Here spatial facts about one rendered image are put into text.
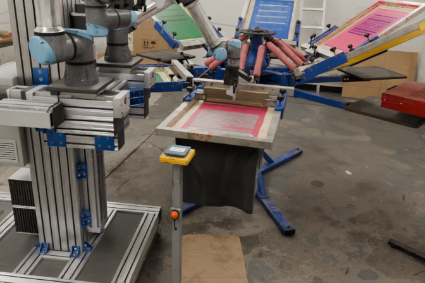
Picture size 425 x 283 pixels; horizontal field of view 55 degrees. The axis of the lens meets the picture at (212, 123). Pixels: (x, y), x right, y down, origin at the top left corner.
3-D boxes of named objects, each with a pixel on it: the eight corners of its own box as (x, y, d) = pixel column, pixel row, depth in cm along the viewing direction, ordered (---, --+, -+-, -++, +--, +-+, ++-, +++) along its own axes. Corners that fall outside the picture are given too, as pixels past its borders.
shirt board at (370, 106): (436, 123, 264) (439, 111, 262) (414, 139, 237) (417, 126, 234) (268, 81, 350) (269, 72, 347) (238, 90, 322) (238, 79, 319)
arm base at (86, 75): (57, 84, 175) (54, 62, 172) (72, 76, 189) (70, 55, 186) (91, 87, 174) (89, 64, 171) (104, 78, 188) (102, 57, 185)
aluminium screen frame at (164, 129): (271, 150, 195) (272, 142, 193) (155, 134, 207) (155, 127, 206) (284, 102, 267) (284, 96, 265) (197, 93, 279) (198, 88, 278)
